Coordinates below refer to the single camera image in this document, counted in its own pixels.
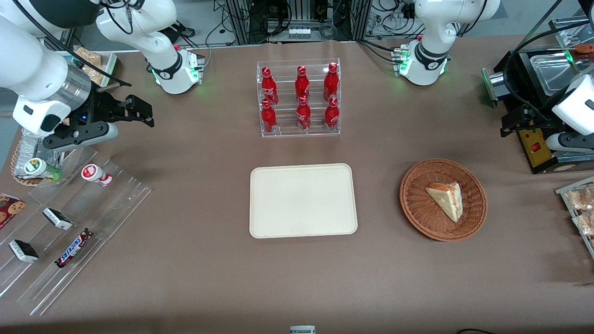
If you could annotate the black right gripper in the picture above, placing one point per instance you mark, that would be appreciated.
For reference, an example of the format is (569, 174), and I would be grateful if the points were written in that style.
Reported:
(103, 107)

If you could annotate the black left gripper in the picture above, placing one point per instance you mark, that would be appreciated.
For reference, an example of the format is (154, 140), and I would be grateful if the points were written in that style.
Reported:
(530, 116)

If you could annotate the triangular sandwich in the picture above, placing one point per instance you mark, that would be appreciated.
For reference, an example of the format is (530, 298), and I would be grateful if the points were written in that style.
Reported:
(446, 198)

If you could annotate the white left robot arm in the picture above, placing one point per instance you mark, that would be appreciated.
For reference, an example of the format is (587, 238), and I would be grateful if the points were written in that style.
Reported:
(431, 28)

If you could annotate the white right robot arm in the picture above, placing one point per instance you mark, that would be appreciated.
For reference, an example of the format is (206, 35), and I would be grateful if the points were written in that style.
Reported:
(37, 79)

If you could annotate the white tray with pastries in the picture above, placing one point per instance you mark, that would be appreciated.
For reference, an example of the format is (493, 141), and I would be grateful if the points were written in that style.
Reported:
(111, 62)

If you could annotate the grey tray with breads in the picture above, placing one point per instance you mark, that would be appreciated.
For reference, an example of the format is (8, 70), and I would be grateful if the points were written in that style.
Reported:
(564, 195)

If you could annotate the round brown wicker basket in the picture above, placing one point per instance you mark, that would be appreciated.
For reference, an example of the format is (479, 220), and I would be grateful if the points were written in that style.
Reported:
(417, 204)

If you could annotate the beige rectangular tray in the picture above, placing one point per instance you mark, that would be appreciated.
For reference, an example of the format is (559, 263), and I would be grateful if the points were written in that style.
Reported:
(301, 200)

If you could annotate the black food warmer machine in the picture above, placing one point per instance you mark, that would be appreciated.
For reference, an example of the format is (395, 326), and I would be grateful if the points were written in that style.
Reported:
(533, 153)

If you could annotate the wrapped brown pastry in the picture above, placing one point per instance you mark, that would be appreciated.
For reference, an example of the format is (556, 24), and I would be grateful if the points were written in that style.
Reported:
(98, 74)
(89, 55)

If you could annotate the metal food pan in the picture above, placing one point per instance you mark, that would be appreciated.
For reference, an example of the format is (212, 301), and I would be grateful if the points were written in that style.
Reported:
(550, 72)

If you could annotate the red white yogurt bottle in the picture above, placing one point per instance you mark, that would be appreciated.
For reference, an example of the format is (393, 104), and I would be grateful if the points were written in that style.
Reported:
(95, 174)

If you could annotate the clear acrylic stepped shelf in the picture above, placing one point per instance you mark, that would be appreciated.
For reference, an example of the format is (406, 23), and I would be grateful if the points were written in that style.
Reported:
(116, 204)

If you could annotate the red sausage on skewer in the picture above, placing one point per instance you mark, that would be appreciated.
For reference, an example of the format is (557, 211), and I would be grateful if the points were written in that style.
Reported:
(585, 47)

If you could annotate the wrapped bread package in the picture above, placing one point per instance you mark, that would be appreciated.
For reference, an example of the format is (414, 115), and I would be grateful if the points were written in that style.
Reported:
(585, 223)
(581, 198)

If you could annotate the clear plastic water bottle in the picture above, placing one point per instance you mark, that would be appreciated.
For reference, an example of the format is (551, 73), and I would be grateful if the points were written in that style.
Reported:
(35, 147)

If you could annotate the green white yogurt bottle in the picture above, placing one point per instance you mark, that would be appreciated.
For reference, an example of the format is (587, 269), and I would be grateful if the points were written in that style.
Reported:
(39, 168)

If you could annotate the red cola bottle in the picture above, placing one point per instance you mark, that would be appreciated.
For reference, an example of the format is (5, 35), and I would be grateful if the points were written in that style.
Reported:
(331, 81)
(269, 86)
(302, 82)
(268, 118)
(303, 116)
(331, 115)

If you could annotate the black white snack box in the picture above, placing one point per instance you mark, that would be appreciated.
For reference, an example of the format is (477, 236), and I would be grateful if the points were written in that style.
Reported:
(24, 250)
(57, 219)

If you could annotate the small brown wicker mat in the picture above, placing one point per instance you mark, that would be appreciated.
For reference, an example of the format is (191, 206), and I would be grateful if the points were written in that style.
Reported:
(18, 177)

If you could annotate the snickers chocolate bar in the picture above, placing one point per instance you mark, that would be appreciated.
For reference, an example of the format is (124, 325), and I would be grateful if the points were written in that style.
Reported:
(73, 248)

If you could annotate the clear acrylic bottle rack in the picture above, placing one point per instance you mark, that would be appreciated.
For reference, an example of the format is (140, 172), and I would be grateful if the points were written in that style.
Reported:
(287, 116)

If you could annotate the red cookie package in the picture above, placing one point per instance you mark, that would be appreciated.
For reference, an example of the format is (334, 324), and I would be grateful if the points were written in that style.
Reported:
(10, 208)

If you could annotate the small white device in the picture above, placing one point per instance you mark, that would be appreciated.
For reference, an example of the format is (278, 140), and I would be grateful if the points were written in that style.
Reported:
(302, 330)

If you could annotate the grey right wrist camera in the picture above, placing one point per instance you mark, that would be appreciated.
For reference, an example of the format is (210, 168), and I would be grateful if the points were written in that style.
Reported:
(83, 134)

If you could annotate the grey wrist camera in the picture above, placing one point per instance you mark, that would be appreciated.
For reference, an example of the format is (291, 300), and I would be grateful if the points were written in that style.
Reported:
(83, 134)
(571, 141)

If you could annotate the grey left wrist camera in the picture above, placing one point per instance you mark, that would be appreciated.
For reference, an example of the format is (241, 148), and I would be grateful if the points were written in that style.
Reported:
(571, 141)

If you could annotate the aluminium equipment frame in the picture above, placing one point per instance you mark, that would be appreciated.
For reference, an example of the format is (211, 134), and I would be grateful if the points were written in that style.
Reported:
(297, 14)

